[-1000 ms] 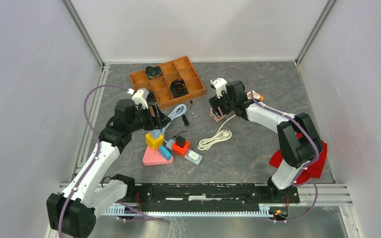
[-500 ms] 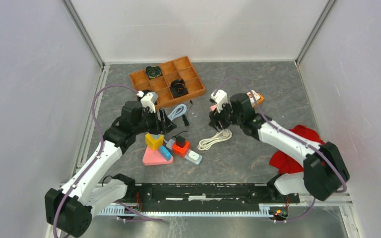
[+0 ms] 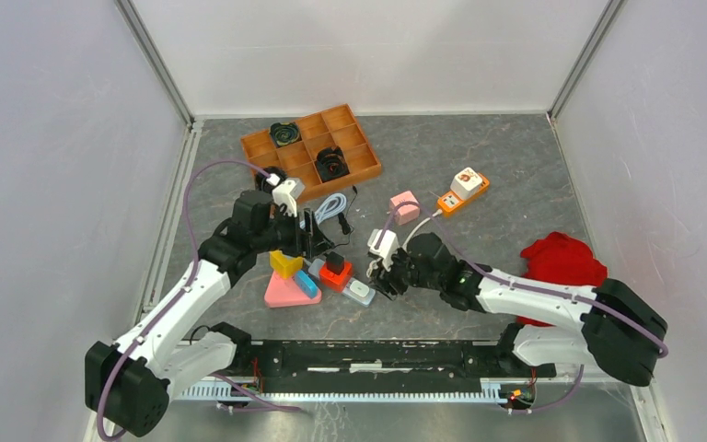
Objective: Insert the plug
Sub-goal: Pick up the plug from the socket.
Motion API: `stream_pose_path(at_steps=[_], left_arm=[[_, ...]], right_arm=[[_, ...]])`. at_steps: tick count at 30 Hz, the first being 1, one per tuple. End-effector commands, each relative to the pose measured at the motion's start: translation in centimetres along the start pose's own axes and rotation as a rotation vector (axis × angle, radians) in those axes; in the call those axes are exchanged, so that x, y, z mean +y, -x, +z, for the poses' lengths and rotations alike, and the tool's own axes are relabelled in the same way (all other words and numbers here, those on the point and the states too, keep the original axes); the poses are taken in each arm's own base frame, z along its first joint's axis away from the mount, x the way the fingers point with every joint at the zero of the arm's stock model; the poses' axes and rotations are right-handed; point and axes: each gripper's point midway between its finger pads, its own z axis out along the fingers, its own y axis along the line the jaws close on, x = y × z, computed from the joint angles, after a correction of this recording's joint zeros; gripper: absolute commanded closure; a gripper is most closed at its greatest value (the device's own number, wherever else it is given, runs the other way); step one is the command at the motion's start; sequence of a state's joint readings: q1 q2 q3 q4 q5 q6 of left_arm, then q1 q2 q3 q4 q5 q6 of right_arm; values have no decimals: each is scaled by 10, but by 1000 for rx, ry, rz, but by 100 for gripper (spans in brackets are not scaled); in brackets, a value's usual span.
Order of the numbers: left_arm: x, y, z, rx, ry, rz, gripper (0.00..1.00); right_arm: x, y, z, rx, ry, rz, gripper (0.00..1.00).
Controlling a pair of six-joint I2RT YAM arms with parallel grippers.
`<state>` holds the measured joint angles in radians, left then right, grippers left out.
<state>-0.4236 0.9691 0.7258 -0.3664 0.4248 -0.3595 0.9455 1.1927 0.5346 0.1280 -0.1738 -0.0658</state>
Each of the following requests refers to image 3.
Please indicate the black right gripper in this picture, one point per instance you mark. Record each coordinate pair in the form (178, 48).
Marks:
(381, 279)

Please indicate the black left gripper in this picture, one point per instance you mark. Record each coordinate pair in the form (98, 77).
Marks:
(313, 240)

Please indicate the yellow cube socket adapter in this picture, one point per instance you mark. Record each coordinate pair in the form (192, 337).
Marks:
(285, 266)

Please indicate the light blue power strip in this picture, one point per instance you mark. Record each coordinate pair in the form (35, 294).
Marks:
(355, 290)

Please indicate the black power adapter plug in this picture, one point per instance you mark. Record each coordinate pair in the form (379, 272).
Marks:
(335, 263)

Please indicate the blue square plug adapter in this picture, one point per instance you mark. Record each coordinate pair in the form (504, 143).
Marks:
(306, 284)

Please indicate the red cube socket adapter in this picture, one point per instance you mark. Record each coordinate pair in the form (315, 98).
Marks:
(336, 281)

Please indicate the pink cube socket adapter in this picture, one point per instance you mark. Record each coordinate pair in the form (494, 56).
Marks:
(402, 207)

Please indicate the white cube socket adapter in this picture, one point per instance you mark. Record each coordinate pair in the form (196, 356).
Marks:
(467, 183)

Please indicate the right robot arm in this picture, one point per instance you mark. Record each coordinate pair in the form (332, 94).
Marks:
(608, 326)

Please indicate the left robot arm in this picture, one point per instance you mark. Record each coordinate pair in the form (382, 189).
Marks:
(130, 383)

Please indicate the pink triangular power strip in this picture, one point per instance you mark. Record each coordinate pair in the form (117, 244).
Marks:
(286, 293)

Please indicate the rolled dark floral tie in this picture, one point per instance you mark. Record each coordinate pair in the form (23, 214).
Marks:
(272, 177)

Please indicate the rolled dark orange-patterned tie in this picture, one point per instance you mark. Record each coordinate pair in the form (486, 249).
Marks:
(330, 164)

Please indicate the wooden compartment tray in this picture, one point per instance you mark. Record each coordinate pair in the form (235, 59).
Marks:
(336, 126)

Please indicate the orange power strip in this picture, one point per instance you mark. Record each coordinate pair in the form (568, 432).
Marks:
(448, 204)

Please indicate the rolled green-patterned tie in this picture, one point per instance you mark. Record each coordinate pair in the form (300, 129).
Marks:
(285, 133)

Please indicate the red cloth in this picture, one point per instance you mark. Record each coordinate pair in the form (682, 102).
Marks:
(561, 259)

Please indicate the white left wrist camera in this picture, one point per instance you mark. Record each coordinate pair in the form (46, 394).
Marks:
(287, 193)

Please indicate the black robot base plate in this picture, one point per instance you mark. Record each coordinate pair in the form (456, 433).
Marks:
(375, 366)

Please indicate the white cable tray rail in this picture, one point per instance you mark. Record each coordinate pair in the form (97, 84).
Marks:
(215, 389)

